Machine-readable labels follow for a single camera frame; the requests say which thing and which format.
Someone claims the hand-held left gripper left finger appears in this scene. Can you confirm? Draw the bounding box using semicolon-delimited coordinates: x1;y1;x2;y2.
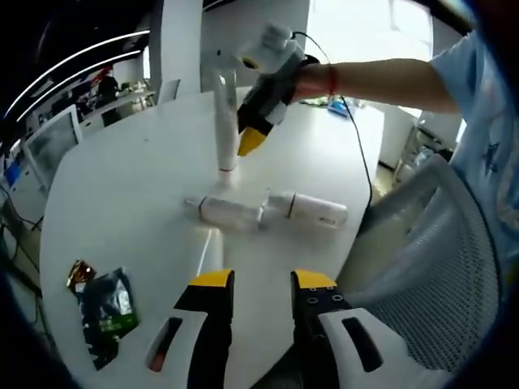
139;269;236;389

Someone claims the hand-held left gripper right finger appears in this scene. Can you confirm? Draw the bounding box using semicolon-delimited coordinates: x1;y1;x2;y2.
290;268;445;389

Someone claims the white skincare tube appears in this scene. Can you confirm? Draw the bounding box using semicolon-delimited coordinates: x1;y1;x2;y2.
212;67;241;184

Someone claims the small white pump bottle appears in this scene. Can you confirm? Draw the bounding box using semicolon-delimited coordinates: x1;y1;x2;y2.
182;194;265;233

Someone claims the dark green skincare sachet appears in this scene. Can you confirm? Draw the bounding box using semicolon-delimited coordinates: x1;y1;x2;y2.
74;266;141;372

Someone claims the gold foil skincare sachet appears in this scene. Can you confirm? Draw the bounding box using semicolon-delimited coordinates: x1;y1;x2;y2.
66;258;97;291

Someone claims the blue item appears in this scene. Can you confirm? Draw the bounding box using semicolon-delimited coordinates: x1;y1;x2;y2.
325;98;354;118

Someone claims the white chair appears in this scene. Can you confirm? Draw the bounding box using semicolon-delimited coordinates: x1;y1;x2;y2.
155;78;182;107

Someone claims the grey mesh office chair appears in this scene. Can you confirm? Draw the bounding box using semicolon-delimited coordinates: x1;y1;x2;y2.
339;152;504;374

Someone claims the white frosted partition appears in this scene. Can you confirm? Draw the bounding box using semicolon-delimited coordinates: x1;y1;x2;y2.
23;104;85;196

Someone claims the person's light blue shirt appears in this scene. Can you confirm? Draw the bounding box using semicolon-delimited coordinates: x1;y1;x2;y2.
428;31;519;263

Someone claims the red string bracelet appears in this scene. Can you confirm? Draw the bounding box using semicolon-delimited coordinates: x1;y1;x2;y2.
325;63;339;97

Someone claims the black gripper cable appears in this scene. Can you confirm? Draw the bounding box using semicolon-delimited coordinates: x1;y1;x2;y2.
290;30;374;212

